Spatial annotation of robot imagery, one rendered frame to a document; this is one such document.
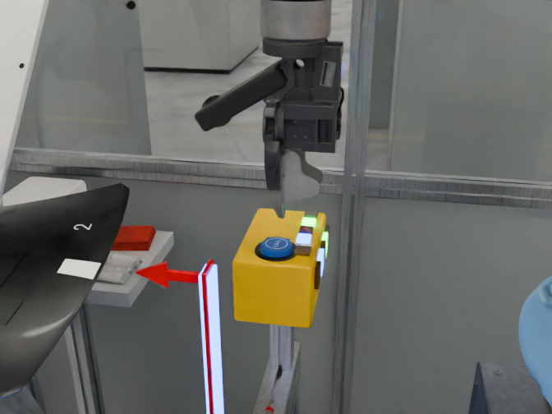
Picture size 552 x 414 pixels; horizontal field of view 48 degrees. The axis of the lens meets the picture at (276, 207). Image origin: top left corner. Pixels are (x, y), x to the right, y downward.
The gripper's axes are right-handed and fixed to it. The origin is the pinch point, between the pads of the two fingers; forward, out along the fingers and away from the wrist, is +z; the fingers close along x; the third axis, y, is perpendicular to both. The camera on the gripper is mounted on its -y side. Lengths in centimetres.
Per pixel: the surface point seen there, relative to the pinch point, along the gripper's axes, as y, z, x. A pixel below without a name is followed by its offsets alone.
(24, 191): -56, 16, 33
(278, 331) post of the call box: -0.2, 20.6, 3.0
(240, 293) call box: -3.9, 10.7, -3.5
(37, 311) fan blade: -13.3, -4.0, -30.8
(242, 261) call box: -3.5, 6.1, -3.3
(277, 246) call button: 0.3, 5.0, -0.9
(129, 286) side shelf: -30.1, 27.3, 20.3
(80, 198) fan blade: -15.9, -7.5, -17.3
